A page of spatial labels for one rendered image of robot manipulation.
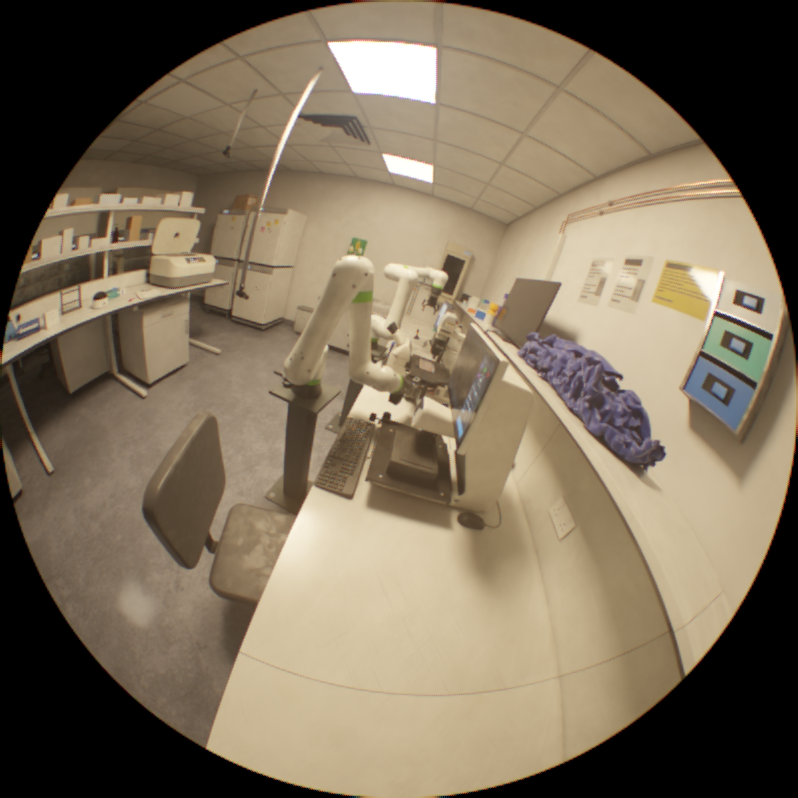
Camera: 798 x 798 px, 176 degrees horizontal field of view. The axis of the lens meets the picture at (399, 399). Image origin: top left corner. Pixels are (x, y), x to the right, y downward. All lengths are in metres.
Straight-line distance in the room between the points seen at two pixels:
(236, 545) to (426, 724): 0.84
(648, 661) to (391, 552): 0.80
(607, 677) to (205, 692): 1.46
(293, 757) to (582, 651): 0.76
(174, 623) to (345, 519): 1.13
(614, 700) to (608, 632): 0.22
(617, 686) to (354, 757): 0.62
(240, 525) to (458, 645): 0.86
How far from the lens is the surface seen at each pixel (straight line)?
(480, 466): 0.87
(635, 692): 0.87
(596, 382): 0.81
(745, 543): 0.87
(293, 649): 0.70
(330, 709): 0.71
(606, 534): 0.90
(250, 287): 4.25
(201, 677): 1.52
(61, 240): 2.77
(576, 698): 0.98
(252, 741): 0.74
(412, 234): 4.13
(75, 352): 3.14
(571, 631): 0.97
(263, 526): 1.11
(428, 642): 0.76
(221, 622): 1.50
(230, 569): 1.04
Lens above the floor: 1.44
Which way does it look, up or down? 27 degrees down
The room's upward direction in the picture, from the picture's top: 21 degrees clockwise
